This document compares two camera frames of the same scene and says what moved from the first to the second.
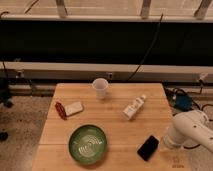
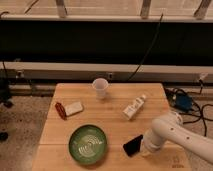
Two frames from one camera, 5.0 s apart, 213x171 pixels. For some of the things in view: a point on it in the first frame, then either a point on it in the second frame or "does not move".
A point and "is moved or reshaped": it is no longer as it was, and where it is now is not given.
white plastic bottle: [132, 109] does not move
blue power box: [183, 102] does not move
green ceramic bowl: [87, 144] does not move
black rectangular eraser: [148, 147] is moved or reshaped
